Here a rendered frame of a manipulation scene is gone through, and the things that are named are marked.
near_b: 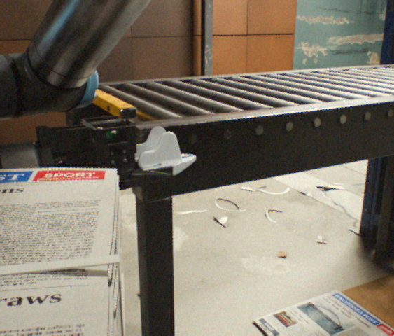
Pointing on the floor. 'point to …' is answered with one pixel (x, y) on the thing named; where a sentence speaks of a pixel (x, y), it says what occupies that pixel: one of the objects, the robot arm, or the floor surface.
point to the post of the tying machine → (370, 195)
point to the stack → (47, 253)
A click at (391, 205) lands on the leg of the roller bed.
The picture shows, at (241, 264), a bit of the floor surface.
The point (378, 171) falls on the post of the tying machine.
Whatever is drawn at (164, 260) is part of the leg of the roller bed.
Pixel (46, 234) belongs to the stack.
